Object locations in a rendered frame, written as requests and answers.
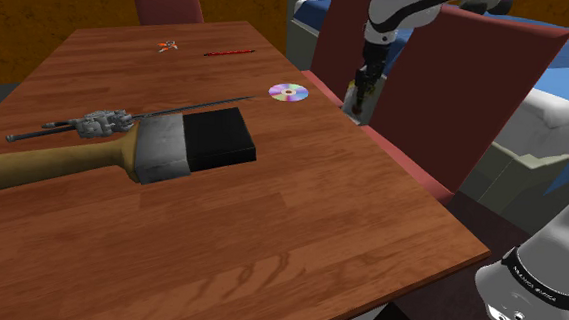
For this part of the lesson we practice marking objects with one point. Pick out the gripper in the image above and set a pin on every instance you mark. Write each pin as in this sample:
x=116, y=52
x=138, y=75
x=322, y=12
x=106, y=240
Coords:
x=373, y=61

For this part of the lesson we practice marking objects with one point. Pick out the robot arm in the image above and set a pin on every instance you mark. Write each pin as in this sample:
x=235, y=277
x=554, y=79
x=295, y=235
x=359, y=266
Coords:
x=567, y=252

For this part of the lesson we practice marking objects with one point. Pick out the shiny compact disc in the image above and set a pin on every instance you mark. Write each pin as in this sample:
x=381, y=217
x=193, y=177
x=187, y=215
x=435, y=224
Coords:
x=295, y=94

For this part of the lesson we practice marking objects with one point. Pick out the red pen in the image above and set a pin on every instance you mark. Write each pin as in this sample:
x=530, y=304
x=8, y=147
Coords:
x=229, y=52

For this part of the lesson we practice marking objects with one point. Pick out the wooden table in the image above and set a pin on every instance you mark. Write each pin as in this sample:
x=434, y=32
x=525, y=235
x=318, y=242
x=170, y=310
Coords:
x=272, y=212

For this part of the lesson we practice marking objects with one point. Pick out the bed with blue cover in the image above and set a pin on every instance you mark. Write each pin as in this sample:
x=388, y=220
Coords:
x=562, y=81

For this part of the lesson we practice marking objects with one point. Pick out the small orange white toy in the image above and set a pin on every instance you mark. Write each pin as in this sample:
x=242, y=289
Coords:
x=167, y=46

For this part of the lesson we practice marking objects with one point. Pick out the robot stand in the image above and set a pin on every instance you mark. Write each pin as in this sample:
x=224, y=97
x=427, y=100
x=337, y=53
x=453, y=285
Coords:
x=453, y=295

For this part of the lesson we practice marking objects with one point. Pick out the grey tool with black rod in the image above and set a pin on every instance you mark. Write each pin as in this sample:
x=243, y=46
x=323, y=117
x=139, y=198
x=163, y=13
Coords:
x=98, y=123

